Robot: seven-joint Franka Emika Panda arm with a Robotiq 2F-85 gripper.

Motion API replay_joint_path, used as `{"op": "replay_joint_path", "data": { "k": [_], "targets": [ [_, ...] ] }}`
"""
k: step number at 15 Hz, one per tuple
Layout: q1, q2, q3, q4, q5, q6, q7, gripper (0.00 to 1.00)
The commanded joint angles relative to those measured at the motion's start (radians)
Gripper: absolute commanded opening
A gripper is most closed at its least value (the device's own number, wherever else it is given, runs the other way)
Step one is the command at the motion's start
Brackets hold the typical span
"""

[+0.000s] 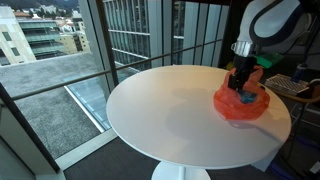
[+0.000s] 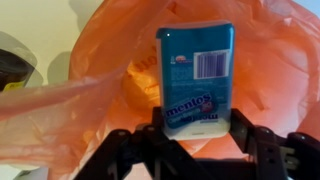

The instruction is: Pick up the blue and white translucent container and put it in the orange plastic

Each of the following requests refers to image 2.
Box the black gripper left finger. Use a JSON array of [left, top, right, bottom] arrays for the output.
[[74, 106, 214, 180]]

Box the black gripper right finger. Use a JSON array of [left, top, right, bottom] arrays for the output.
[[229, 108, 320, 180]]

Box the blue white mentos container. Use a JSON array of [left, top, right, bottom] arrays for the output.
[[155, 20, 236, 141]]

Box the orange plastic bowl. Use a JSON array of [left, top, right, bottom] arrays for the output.
[[0, 0, 320, 180]]

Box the dark round object yellow label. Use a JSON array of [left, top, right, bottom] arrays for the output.
[[0, 31, 45, 93]]

